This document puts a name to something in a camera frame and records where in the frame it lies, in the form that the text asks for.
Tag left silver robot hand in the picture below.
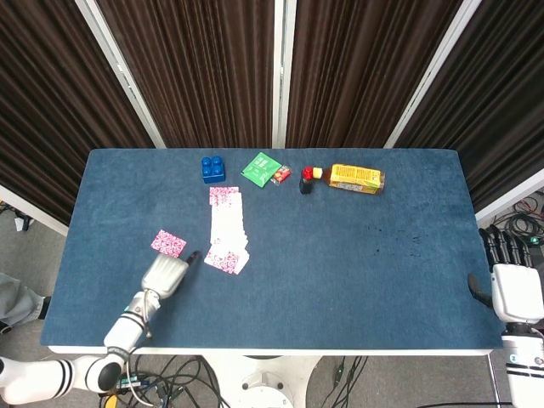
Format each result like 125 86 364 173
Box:
140 250 201 301

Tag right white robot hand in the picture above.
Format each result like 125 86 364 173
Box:
467 224 544 325

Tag single pink patterned playing card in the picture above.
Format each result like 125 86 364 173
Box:
150 229 188 260

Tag pink patterned card row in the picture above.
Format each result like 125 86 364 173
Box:
202 185 252 276

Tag blue toy building block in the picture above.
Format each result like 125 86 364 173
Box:
200 155 228 184

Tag green foil packet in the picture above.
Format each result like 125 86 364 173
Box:
241 151 282 187

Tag grey trouser leg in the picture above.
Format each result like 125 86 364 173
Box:
0 271 53 329

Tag small red candy packet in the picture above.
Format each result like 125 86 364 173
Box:
270 164 293 186

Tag blue velvet table cloth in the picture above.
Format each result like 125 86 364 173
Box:
40 147 507 351

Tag dark sauce bottle red cap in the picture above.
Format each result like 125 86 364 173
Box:
298 166 316 196

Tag dark brown curtain panel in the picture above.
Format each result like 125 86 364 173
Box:
397 0 544 213
286 0 465 149
0 0 155 226
96 0 278 149

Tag tea bottle yellow label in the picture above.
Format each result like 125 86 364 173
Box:
312 163 388 197

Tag tangled black floor cables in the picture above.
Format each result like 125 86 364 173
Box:
98 355 226 408
488 190 544 248

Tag white partition frame rail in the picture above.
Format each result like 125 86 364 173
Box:
0 184 70 237
474 168 544 227

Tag white table frame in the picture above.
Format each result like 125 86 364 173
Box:
46 344 505 357

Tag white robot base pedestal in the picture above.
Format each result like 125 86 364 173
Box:
203 354 324 408

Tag black cable with inline switch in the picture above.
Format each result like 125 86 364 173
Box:
326 355 370 408

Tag white partition frame post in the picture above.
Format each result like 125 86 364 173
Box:
271 0 298 149
75 0 167 149
383 0 485 149

